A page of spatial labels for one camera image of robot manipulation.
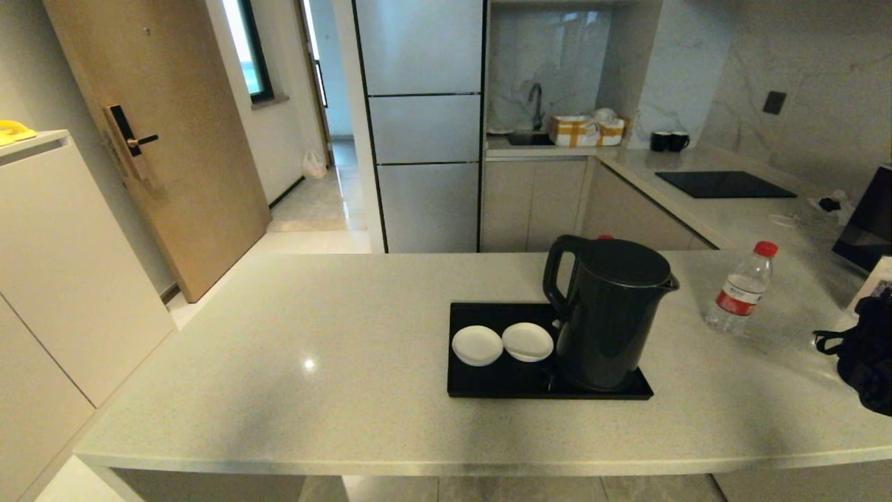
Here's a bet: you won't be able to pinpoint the black electric kettle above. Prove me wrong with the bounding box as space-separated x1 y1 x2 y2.
542 234 681 393

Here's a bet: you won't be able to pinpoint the white QR code card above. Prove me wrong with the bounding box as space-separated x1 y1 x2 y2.
847 257 892 314

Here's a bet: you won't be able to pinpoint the black countertop appliance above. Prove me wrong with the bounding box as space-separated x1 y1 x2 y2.
831 165 892 274

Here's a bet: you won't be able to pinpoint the black induction cooktop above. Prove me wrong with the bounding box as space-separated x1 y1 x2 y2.
655 171 797 199

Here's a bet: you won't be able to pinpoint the white round coaster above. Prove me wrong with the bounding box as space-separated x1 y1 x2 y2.
502 321 555 363
452 325 504 367

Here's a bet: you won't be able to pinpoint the white box yellow tape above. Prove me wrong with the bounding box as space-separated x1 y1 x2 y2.
592 120 626 147
549 115 597 148

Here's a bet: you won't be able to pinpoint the black rectangular tray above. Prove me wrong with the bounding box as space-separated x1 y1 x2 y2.
447 301 654 400

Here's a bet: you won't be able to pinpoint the beige kitchen base cabinets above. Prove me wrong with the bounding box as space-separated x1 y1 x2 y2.
481 155 718 253

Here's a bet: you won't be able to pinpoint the dark gooseneck faucet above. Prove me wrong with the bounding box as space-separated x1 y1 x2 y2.
528 82 546 132

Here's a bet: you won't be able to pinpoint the tall grey refrigerator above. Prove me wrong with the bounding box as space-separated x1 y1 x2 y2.
352 0 485 253

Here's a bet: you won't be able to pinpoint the dark framed window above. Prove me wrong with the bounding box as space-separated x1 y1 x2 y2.
223 0 274 104

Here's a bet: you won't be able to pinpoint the light wooden door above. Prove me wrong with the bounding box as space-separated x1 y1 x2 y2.
43 0 271 303

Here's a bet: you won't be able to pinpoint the white storage cabinet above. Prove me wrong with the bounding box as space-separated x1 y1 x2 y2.
0 129 175 502

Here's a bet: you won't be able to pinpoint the yellow object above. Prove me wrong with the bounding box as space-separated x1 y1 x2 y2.
0 119 36 146

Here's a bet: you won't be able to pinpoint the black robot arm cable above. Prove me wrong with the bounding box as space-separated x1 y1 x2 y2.
813 329 861 353

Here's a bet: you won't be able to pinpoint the black door lock handle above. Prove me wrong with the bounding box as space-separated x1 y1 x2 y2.
103 105 159 183

